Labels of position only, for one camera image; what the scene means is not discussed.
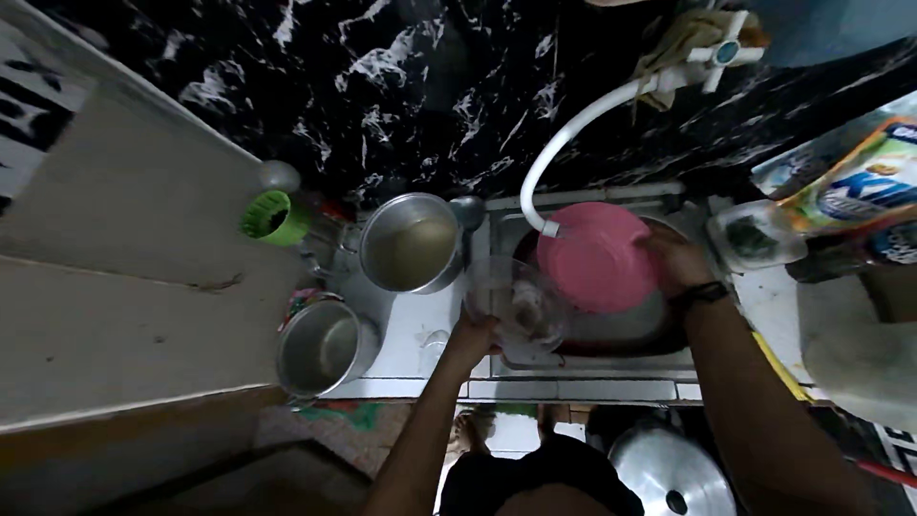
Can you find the large round metal lid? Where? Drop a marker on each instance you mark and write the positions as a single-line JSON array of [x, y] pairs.
[[666, 469]]

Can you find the stainless steel sink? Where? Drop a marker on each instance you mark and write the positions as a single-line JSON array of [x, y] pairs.
[[609, 330]]

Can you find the orange green detergent packet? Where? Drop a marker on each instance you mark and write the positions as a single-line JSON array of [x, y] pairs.
[[860, 179]]

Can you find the red stick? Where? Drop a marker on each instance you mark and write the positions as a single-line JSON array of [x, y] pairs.
[[888, 472]]

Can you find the blue white plastic packet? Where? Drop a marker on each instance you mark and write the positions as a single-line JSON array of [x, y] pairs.
[[795, 165]]

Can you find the empty metal pot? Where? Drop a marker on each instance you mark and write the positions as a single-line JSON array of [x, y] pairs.
[[322, 351]]

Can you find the yellow flat strip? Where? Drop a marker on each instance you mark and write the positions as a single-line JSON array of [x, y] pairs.
[[779, 367]]

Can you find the person's left forearm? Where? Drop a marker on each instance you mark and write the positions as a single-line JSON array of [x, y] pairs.
[[423, 430]]

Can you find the green plastic cup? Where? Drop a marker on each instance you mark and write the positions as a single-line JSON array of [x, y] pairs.
[[290, 228]]

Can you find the metal pot with cloudy liquid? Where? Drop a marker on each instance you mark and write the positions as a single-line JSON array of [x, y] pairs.
[[412, 247]]

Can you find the dark bottle with label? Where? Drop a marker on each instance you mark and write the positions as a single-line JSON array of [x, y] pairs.
[[845, 254]]

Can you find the pink plastic bowl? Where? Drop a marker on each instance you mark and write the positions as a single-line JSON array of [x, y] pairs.
[[598, 261]]

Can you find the clear drinking glass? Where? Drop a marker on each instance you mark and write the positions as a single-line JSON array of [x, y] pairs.
[[433, 345]]

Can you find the clear tub with green scourer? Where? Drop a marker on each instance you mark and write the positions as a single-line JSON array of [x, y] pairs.
[[756, 236]]

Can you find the clear plastic bowl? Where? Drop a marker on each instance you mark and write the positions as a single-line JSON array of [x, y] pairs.
[[512, 315]]

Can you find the brown cloth rag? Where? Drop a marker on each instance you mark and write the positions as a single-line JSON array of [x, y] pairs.
[[670, 54]]

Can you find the person's left hand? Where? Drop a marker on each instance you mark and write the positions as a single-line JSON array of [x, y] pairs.
[[469, 341]]

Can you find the round silver metal ladle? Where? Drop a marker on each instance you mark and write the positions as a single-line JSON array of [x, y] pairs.
[[469, 213]]

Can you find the blue plastic container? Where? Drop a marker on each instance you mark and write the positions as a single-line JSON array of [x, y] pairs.
[[831, 29]]

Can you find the multicoloured crumpled packet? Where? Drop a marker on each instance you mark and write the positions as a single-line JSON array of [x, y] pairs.
[[299, 304]]

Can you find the person's right forearm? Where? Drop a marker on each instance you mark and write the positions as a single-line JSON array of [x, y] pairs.
[[759, 416]]

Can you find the person's left fingers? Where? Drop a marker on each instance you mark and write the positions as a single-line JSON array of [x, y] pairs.
[[491, 337]]

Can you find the person's legs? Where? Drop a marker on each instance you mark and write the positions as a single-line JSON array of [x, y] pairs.
[[530, 469]]

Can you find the person's right hand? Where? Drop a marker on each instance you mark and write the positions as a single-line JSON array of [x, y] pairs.
[[680, 261]]

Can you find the person's body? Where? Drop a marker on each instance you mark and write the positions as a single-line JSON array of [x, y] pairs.
[[569, 503]]

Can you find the translucent round plastic container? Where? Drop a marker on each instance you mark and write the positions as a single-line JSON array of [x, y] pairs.
[[863, 369]]

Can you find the person's right fingers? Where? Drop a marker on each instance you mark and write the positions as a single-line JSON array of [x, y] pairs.
[[653, 239]]

